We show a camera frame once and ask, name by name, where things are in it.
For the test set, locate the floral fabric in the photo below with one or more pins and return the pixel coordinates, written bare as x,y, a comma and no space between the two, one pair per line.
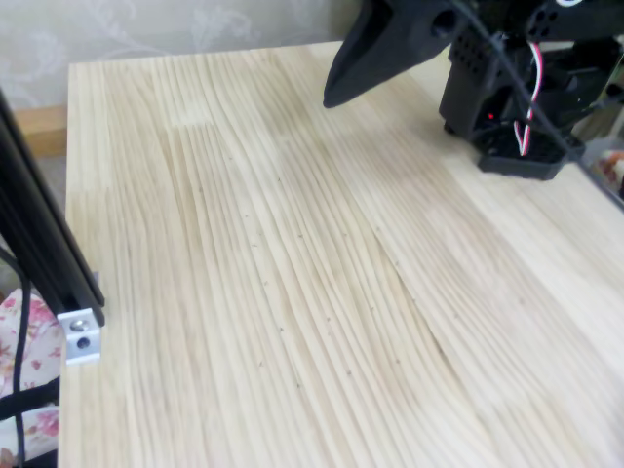
613,163
34,322

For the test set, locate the wooden board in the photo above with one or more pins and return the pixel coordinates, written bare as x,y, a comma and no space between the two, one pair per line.
41,129

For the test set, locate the aluminium corner bracket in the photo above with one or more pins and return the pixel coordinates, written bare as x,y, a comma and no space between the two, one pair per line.
80,336

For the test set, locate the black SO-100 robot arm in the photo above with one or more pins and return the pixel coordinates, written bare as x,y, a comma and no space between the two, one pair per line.
512,156

